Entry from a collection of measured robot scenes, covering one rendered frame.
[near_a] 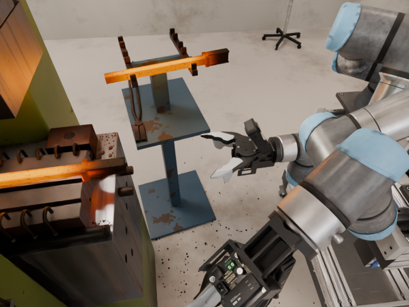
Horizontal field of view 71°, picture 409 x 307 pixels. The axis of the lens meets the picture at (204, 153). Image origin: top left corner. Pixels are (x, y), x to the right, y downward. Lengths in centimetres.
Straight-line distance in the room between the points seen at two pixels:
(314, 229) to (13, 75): 48
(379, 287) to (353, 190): 126
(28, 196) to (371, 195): 69
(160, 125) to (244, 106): 143
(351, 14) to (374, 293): 118
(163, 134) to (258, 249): 84
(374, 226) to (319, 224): 12
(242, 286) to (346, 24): 65
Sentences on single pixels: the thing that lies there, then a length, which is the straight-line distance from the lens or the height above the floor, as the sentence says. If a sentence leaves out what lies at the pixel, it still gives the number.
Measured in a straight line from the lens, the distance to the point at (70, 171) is 76.
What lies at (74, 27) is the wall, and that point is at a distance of 382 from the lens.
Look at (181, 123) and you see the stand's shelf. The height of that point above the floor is 76.
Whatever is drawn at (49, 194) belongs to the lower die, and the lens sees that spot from 77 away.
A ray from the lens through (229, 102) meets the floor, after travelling 255.
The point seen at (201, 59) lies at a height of 104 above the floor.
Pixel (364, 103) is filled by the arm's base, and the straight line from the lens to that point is 130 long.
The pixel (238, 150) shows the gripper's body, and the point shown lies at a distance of 74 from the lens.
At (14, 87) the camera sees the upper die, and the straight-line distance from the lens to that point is 53.
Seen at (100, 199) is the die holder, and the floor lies 92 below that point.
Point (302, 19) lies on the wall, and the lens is 395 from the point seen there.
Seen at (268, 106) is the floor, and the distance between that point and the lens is 256.
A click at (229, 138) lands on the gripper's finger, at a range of 78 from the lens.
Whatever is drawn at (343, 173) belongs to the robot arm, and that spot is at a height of 129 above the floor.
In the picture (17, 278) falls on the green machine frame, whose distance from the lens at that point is 78.
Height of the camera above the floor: 155
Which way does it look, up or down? 48 degrees down
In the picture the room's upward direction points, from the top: straight up
